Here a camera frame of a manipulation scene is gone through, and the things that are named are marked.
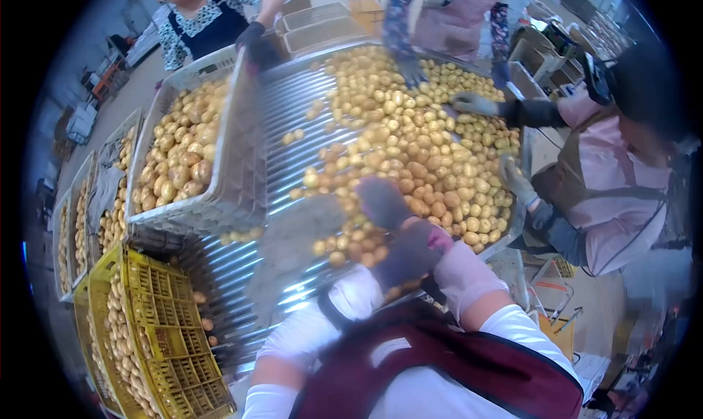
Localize person's left hand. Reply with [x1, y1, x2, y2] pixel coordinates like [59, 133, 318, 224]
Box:
[356, 176, 421, 233]

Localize person's right hand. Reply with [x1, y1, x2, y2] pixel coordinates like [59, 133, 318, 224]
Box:
[372, 219, 454, 291]

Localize person's left fingers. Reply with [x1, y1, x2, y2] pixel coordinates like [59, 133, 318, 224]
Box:
[356, 176, 404, 218]

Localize person's right fingers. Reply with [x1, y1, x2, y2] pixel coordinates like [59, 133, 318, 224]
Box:
[372, 249, 413, 291]

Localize pile of potatoes on rollers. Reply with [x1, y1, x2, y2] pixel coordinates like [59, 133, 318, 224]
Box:
[220, 45, 522, 304]

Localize metal roller sorting table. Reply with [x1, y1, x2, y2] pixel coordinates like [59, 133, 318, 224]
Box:
[178, 39, 531, 378]

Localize person's body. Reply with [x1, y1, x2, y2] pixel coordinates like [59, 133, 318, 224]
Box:
[242, 265, 584, 419]

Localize grey plastic crate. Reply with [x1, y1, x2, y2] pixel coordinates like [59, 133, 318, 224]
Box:
[124, 42, 270, 237]

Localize empty white crate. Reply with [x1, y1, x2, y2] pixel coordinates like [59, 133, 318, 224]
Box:
[282, 15, 370, 58]
[276, 1, 352, 33]

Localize empty orange crate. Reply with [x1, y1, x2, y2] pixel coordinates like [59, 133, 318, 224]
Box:
[345, 0, 386, 36]

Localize heap of potatoes in grey crate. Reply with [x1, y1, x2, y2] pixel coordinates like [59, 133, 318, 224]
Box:
[132, 78, 231, 214]

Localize large yellow plastic crate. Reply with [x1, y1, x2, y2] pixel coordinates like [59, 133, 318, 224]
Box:
[88, 243, 238, 419]

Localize white plastic crate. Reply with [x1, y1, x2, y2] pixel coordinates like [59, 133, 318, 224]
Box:
[94, 108, 146, 255]
[68, 150, 101, 289]
[52, 188, 75, 304]

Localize potatoes filling large yellow crate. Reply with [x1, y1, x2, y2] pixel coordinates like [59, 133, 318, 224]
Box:
[104, 273, 160, 419]

